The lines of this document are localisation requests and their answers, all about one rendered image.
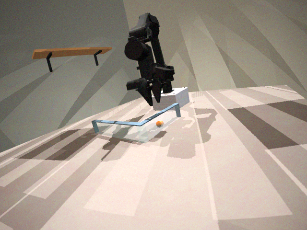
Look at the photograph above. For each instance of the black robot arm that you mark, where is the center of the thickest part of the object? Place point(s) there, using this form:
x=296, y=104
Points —
x=147, y=30

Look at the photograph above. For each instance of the clear low corner wall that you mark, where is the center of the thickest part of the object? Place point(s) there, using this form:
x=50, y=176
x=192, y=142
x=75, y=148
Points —
x=136, y=123

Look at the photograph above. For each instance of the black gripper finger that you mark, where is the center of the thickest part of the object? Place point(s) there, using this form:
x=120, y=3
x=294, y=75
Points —
x=146, y=93
x=157, y=91

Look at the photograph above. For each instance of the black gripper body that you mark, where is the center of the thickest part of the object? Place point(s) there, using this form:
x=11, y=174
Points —
x=142, y=82

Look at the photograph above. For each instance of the low clear corner walls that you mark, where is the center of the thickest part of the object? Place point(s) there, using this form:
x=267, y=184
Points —
x=142, y=133

